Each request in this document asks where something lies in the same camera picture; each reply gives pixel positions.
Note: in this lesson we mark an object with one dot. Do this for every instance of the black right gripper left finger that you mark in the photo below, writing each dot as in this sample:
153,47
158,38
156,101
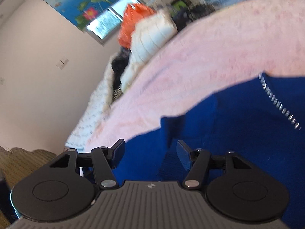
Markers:
68,184

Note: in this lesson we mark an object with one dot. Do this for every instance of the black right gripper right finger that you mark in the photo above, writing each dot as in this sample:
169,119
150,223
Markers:
233,186

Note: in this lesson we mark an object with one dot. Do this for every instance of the white wall switch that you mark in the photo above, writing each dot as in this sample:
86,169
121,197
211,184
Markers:
62,62

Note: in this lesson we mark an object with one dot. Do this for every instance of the pink floral bed blanket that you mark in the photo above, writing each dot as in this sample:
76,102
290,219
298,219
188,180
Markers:
229,46

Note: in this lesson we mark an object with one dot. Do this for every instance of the black fuzzy garment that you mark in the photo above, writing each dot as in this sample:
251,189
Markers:
119,64

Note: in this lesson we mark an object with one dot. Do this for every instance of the white quilted jacket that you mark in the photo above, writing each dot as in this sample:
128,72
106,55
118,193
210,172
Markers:
149,36

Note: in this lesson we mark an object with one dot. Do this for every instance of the white printed quilt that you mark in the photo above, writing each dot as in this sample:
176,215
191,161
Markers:
99,102

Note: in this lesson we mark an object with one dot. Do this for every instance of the window with grey frame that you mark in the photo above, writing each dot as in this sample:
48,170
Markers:
108,22

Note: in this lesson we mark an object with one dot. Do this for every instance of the blue knit sweater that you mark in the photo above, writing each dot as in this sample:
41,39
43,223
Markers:
262,120

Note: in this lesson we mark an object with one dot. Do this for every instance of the orange plastic bag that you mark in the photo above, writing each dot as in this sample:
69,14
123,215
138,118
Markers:
132,15

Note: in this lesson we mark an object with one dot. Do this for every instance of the green and black bag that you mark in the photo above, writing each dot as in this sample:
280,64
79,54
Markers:
178,6

